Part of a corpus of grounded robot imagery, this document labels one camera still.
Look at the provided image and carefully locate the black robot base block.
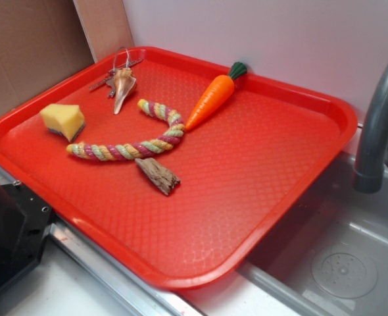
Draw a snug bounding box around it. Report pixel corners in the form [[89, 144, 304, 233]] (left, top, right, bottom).
[[0, 182, 53, 293]]

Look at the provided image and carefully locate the orange plastic toy carrot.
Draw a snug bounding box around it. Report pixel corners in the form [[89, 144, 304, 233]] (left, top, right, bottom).
[[185, 61, 247, 131]]

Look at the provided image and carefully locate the red plastic tray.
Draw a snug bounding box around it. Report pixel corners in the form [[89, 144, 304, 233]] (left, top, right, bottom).
[[0, 47, 357, 290]]

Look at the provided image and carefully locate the brown driftwood piece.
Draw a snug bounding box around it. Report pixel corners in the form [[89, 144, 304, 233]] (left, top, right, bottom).
[[135, 157, 181, 196]]

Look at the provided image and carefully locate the brown conch seashell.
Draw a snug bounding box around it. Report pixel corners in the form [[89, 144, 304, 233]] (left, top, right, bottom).
[[113, 67, 137, 115]]

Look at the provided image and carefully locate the yellow sponge piece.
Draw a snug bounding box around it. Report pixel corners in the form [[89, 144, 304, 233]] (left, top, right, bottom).
[[39, 103, 85, 143]]

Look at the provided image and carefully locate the grey plastic sink basin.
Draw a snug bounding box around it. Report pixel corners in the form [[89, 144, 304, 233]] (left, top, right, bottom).
[[239, 153, 388, 315]]

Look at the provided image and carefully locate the brown cardboard panel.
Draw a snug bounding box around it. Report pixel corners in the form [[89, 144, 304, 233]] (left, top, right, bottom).
[[0, 1, 93, 116]]

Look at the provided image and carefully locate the grey plastic faucet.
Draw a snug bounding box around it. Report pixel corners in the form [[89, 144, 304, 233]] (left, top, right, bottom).
[[352, 65, 388, 194]]

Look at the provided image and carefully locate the multicolour twisted rope toy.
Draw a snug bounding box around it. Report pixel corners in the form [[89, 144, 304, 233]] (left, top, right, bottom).
[[66, 99, 185, 161]]

